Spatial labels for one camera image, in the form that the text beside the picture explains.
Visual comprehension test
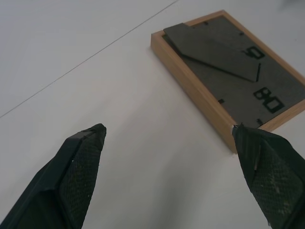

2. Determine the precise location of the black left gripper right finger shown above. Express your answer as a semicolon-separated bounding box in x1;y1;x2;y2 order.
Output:
231;123;305;229

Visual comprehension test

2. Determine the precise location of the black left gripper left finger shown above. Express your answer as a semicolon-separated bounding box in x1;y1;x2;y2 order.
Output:
0;123;107;229

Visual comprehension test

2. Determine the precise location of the wooden framed grey clock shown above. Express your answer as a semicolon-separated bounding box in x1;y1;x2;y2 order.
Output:
150;10;305;154

